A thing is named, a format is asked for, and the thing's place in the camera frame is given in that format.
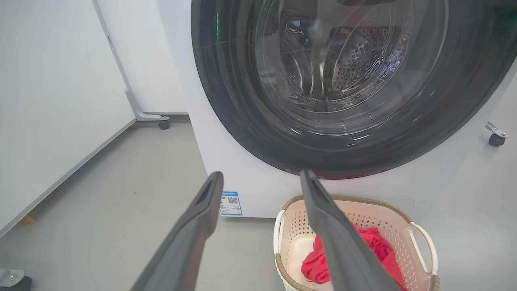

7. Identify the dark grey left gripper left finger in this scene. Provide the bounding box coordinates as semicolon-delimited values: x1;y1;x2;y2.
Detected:
130;171;224;291

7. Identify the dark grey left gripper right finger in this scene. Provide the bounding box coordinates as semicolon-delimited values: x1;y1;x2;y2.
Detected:
300;169;401;291

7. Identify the red cloth garment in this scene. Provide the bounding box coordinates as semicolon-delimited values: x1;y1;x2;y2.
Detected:
301;224;408;291

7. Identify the round black glass washer door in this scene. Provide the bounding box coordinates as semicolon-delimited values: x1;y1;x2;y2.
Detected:
191;0;517;180

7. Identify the cream perforated laundry basket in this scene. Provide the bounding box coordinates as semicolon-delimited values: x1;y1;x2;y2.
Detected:
273;195;440;291

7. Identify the white front-load washing machine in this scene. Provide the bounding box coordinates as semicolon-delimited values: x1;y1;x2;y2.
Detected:
157;0;517;221

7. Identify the stainless steel washing machine drum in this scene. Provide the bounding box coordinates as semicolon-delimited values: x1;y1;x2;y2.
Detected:
279;0;412;101

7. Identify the blue energy label sticker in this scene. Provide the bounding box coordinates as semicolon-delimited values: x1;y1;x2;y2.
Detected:
219;191;243;217

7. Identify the round white filter cover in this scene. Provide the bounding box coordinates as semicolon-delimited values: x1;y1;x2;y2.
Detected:
390;195;415;215

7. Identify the grey partition stand with caster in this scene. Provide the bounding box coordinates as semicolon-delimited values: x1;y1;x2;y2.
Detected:
485;121;510;147
92;0;170;130
0;268;33;291

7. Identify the white partition panel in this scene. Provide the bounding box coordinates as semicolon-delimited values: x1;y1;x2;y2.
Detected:
96;0;189;116
0;0;137;238

